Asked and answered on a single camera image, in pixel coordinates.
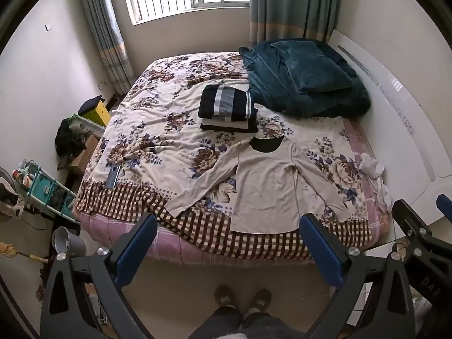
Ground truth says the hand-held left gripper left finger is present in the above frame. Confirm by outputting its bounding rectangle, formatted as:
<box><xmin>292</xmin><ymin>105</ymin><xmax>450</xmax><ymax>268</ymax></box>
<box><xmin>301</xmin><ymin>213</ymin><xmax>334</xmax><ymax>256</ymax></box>
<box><xmin>40</xmin><ymin>215</ymin><xmax>158</xmax><ymax>339</ymax></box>

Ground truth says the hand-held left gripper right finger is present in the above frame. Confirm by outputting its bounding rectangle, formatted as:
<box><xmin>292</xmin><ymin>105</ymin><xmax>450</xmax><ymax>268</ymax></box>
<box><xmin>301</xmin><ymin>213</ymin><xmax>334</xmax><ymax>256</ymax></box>
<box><xmin>299</xmin><ymin>213</ymin><xmax>416</xmax><ymax>339</ymax></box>

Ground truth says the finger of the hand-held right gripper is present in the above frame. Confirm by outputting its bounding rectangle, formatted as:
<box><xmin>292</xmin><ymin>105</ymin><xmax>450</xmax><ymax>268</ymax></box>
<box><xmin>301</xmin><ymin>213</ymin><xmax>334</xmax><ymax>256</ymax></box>
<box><xmin>392</xmin><ymin>199</ymin><xmax>452</xmax><ymax>265</ymax></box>
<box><xmin>436</xmin><ymin>194</ymin><xmax>452</xmax><ymax>221</ymax></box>

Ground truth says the beige long-sleeve shirt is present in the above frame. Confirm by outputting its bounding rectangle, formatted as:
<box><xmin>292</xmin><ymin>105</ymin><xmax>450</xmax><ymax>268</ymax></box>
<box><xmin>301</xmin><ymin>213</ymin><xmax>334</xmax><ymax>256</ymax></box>
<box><xmin>164</xmin><ymin>136</ymin><xmax>349</xmax><ymax>236</ymax></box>

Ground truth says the black clothes pile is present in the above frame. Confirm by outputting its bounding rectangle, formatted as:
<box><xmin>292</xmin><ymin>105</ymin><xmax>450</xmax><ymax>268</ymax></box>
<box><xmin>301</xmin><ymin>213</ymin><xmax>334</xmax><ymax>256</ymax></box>
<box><xmin>54</xmin><ymin>117</ymin><xmax>87</xmax><ymax>158</ymax></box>

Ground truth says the bed with pink cover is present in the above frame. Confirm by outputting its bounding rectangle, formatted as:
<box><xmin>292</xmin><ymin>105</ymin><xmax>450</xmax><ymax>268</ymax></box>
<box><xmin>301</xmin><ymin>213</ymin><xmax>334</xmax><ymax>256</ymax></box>
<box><xmin>72</xmin><ymin>51</ymin><xmax>394</xmax><ymax>266</ymax></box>

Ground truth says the pale crumpled cloth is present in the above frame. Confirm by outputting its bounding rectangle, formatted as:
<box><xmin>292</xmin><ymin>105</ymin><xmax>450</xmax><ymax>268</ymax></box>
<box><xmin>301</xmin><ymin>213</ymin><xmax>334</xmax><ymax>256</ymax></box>
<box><xmin>376</xmin><ymin>177</ymin><xmax>393</xmax><ymax>210</ymax></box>

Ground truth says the grey trash bin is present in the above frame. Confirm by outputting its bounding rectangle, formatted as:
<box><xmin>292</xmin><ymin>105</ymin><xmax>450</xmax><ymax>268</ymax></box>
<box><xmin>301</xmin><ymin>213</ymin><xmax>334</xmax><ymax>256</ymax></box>
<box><xmin>51</xmin><ymin>226</ymin><xmax>87</xmax><ymax>258</ymax></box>

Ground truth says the crumpled white cloth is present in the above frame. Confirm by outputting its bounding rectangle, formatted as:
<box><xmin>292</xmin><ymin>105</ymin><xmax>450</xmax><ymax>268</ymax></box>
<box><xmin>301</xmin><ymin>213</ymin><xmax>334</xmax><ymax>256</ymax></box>
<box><xmin>358</xmin><ymin>153</ymin><xmax>386</xmax><ymax>178</ymax></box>

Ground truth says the grey phone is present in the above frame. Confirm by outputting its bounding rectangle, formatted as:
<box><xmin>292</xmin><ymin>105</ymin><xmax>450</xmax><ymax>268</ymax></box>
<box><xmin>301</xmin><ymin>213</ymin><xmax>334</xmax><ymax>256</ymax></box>
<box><xmin>105</xmin><ymin>164</ymin><xmax>123</xmax><ymax>190</ymax></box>

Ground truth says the brown slipper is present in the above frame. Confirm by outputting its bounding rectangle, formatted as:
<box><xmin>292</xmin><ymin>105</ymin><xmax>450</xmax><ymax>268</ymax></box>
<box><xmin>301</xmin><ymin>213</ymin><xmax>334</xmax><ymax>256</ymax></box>
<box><xmin>247</xmin><ymin>288</ymin><xmax>273</xmax><ymax>317</ymax></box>
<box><xmin>214</xmin><ymin>285</ymin><xmax>236</xmax><ymax>317</ymax></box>

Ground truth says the person's right leg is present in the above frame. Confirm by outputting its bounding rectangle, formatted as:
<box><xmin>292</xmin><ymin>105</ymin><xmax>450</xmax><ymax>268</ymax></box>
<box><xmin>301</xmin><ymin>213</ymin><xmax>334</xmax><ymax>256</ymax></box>
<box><xmin>242</xmin><ymin>312</ymin><xmax>308</xmax><ymax>339</ymax></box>

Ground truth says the teal storage rack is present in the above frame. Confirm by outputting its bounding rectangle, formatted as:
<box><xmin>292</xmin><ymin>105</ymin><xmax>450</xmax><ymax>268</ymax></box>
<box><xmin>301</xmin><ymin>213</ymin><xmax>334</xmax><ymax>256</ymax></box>
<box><xmin>12</xmin><ymin>160</ymin><xmax>81</xmax><ymax>225</ymax></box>

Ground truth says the cardboard box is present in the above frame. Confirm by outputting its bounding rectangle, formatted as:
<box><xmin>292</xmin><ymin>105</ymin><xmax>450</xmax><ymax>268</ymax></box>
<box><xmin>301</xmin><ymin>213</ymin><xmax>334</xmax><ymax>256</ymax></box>
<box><xmin>68</xmin><ymin>134</ymin><xmax>101</xmax><ymax>175</ymax></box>

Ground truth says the white headboard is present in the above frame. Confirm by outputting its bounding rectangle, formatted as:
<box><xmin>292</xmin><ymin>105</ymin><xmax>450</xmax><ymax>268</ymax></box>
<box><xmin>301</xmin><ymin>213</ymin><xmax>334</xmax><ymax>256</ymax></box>
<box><xmin>327</xmin><ymin>29</ymin><xmax>452</xmax><ymax>227</ymax></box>

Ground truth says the floral bed sheet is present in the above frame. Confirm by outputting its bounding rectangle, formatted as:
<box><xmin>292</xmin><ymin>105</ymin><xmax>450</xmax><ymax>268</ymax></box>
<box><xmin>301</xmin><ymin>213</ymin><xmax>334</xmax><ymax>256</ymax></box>
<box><xmin>76</xmin><ymin>51</ymin><xmax>372</xmax><ymax>258</ymax></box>

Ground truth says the yellow box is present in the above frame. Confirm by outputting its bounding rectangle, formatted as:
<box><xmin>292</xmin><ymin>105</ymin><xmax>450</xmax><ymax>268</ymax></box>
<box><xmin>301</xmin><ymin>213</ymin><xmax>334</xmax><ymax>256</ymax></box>
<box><xmin>78</xmin><ymin>100</ymin><xmax>111</xmax><ymax>128</ymax></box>

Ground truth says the black cushion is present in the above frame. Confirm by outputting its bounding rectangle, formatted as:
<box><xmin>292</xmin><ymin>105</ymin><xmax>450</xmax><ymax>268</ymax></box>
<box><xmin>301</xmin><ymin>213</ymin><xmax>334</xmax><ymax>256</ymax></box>
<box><xmin>77</xmin><ymin>95</ymin><xmax>103</xmax><ymax>116</ymax></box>

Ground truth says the white folded garment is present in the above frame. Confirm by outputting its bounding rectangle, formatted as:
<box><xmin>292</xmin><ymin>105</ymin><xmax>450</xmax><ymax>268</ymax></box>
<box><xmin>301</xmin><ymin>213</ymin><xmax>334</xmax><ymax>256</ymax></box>
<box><xmin>200</xmin><ymin>118</ymin><xmax>250</xmax><ymax>131</ymax></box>

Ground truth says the teal plush blanket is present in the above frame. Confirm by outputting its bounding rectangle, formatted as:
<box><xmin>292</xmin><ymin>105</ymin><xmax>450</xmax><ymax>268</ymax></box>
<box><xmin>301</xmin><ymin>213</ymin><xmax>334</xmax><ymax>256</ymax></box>
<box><xmin>239</xmin><ymin>38</ymin><xmax>371</xmax><ymax>118</ymax></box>

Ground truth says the striped dark folded garment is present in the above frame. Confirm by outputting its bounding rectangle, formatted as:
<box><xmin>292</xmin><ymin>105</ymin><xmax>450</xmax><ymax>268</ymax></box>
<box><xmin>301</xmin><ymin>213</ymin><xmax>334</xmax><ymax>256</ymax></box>
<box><xmin>197</xmin><ymin>84</ymin><xmax>258</xmax><ymax>120</ymax></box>

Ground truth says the grey-blue curtain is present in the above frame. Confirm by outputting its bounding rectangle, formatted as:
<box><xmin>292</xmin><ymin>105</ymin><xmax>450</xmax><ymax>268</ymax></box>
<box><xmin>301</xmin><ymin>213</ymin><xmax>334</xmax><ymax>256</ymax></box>
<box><xmin>77</xmin><ymin>0</ymin><xmax>135</xmax><ymax>96</ymax></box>
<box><xmin>249</xmin><ymin>0</ymin><xmax>343</xmax><ymax>49</ymax></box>

